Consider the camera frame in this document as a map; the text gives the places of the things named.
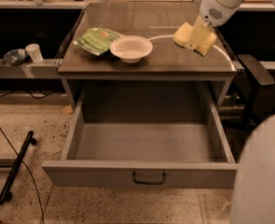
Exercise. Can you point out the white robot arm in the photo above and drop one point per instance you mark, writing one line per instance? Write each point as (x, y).
(253, 200)

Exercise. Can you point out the green snack bag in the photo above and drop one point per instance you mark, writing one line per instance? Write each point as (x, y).
(97, 40)

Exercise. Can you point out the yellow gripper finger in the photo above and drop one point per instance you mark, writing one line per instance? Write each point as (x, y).
(200, 36)

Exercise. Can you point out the black wheeled bar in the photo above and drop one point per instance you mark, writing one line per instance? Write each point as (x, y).
(5, 194)

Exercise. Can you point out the grey cabinet counter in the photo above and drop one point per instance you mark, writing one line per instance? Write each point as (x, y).
(157, 22)

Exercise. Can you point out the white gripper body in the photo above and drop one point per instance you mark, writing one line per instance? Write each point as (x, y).
(213, 11)

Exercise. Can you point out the yellow sponge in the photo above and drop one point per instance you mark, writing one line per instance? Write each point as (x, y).
(180, 36)

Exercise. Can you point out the grey open drawer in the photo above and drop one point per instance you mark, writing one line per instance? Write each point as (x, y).
(148, 127)

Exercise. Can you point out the white paper bowl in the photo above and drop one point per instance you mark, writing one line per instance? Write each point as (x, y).
(131, 48)

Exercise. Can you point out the grey side shelf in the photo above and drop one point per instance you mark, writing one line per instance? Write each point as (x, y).
(48, 69)

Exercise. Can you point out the black drawer handle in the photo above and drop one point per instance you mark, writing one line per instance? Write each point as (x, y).
(148, 179)

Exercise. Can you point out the dark small bowl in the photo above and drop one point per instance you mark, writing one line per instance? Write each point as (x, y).
(16, 57)

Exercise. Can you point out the white paper cup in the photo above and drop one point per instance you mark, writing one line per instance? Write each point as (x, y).
(34, 52)

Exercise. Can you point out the black office chair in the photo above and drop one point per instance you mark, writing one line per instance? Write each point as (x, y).
(259, 78)

